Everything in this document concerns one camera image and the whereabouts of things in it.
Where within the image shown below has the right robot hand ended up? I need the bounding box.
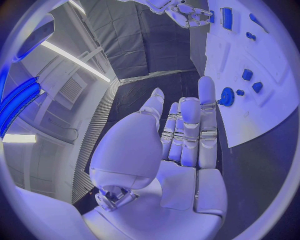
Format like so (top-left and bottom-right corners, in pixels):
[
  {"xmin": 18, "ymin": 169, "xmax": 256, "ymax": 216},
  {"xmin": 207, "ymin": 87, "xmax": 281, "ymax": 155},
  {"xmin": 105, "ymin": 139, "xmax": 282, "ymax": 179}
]
[{"xmin": 164, "ymin": 2, "xmax": 214, "ymax": 29}]

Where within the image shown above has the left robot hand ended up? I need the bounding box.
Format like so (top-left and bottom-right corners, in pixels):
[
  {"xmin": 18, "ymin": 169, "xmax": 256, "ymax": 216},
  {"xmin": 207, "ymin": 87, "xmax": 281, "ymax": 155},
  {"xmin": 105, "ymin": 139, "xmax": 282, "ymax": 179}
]
[{"xmin": 81, "ymin": 75, "xmax": 229, "ymax": 240}]

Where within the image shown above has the white task board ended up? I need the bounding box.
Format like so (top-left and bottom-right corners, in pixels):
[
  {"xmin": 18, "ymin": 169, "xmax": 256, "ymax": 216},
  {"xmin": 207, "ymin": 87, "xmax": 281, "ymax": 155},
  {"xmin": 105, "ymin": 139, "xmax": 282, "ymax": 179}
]
[{"xmin": 203, "ymin": 0, "xmax": 300, "ymax": 149}]

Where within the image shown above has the long blue rectangular block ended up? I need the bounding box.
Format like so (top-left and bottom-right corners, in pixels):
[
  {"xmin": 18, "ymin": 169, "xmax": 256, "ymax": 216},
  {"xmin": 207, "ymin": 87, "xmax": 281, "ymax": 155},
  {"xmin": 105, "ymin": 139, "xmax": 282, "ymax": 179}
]
[{"xmin": 221, "ymin": 7, "xmax": 234, "ymax": 31}]

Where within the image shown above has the blue gear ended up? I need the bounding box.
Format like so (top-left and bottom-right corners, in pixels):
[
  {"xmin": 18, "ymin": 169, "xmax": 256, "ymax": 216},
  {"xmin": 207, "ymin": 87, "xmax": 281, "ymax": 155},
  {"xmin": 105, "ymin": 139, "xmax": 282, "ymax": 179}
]
[{"xmin": 216, "ymin": 86, "xmax": 235, "ymax": 107}]

